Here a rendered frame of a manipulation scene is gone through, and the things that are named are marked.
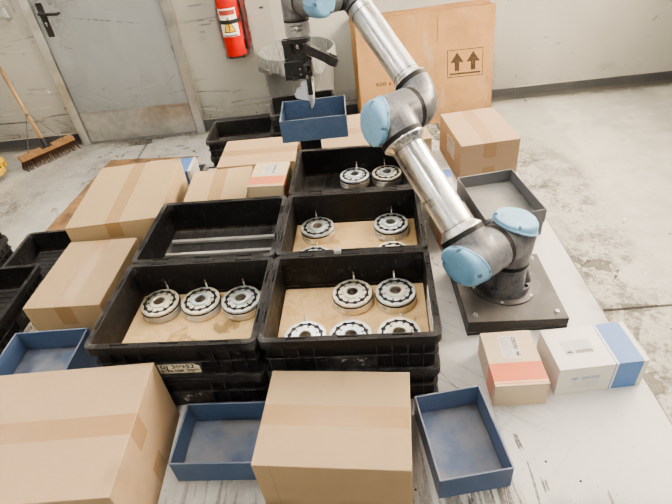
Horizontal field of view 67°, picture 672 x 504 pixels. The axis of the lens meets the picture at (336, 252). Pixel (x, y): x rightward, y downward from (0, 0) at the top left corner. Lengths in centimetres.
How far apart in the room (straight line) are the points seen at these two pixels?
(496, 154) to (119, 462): 156
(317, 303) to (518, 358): 51
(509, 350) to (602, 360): 20
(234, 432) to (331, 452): 33
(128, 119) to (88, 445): 379
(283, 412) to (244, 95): 356
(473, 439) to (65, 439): 84
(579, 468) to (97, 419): 99
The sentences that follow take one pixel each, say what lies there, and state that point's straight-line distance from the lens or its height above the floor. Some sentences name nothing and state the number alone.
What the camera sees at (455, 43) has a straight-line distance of 414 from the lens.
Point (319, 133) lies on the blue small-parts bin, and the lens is 155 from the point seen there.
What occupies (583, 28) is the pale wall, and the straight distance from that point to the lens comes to 463.
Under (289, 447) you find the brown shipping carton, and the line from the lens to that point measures 104.
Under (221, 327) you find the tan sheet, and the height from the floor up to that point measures 83.
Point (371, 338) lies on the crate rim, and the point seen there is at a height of 93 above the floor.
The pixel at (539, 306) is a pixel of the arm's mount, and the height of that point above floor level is 74.
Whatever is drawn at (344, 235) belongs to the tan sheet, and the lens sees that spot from 153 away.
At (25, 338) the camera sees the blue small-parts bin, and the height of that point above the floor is 82.
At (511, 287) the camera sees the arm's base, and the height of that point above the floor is 79.
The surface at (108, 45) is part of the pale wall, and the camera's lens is 451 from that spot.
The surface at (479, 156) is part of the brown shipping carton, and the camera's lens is 197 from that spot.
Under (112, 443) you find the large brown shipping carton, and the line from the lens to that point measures 112.
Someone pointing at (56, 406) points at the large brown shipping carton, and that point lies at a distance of 124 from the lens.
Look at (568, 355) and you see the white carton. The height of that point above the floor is 79.
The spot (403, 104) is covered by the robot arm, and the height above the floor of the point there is 123.
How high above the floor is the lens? 174
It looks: 38 degrees down
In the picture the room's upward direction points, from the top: 7 degrees counter-clockwise
